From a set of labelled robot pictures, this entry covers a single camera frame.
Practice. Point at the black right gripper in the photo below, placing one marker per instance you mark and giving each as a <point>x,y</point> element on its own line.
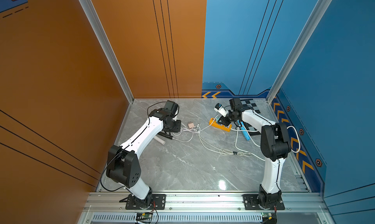
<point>223,121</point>

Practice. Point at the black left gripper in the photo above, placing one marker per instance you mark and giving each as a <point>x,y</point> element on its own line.
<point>177,128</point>

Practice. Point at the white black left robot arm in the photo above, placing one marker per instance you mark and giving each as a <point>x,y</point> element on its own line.
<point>123,165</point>

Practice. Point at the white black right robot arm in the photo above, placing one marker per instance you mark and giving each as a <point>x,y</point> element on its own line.
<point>274,144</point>

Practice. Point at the blue toy microphone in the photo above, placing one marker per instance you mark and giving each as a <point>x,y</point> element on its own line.
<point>244,131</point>

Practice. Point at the black grey chessboard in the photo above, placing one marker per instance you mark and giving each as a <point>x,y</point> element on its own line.
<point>250,104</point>

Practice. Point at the pink USB charger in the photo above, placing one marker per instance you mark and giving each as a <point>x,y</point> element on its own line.
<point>191,125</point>

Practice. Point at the orange power strip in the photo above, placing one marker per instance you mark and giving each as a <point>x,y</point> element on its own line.
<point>214,123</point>

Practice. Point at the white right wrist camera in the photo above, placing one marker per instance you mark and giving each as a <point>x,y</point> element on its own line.
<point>221,110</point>

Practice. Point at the aluminium corner post right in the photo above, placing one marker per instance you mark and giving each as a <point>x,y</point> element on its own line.
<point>313,20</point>

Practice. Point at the aluminium corner post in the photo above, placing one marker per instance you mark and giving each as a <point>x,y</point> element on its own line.
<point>95,22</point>
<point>313,20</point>

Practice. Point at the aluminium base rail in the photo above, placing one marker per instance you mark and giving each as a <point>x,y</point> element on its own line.
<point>217,207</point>

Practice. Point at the aluminium corner post left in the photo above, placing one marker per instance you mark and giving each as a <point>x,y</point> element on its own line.
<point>95,22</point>

